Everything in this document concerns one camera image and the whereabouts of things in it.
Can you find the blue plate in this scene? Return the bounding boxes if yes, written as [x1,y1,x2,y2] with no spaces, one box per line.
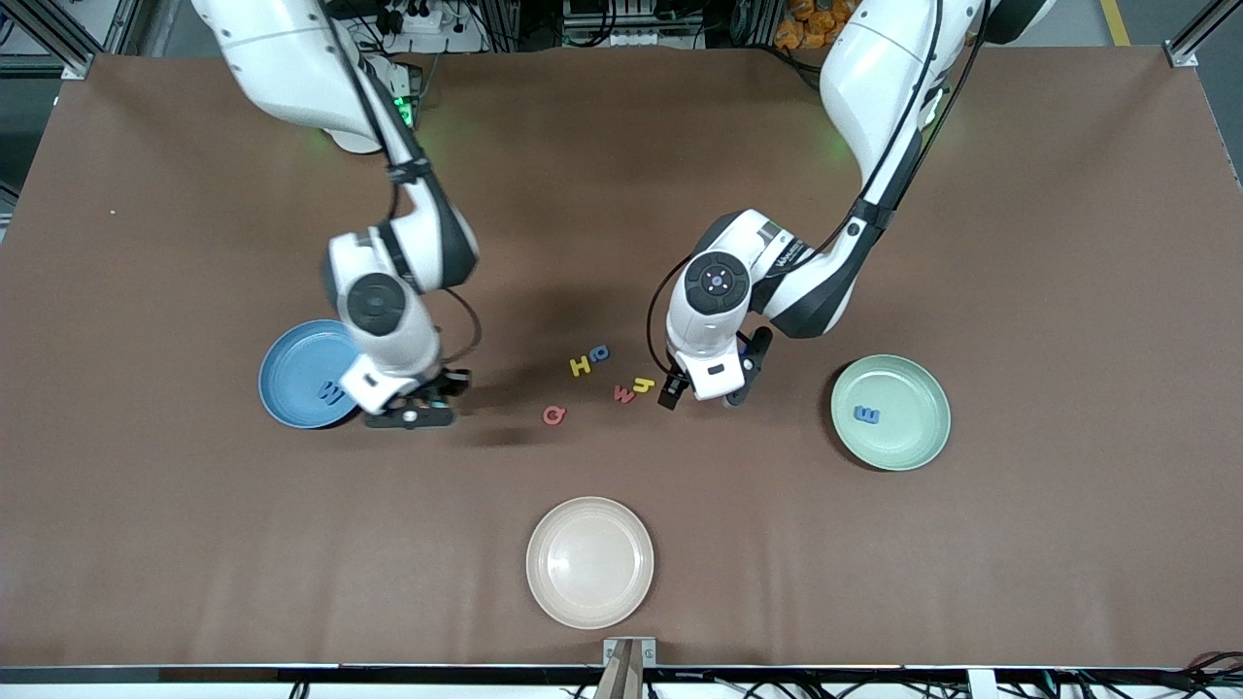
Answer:
[258,319,362,430]

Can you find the beige plate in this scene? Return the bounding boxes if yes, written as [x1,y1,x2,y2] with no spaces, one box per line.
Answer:
[525,496,655,630]

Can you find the green plate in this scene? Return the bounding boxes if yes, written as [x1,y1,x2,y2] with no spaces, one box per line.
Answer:
[830,353,952,473]

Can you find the white power strip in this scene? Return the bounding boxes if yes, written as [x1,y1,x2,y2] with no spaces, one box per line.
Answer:
[374,0,487,54]

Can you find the orange packaged items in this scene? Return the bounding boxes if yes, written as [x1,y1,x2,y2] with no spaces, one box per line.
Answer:
[774,0,856,50]

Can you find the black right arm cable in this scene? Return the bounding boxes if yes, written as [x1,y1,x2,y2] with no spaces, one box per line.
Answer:
[320,0,483,368]

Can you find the grey metal camera mount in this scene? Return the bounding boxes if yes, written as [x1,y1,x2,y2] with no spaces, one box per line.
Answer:
[602,636,657,699]

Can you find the aluminium frame post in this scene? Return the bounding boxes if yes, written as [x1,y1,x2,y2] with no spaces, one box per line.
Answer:
[1165,0,1243,69]
[0,0,98,81]

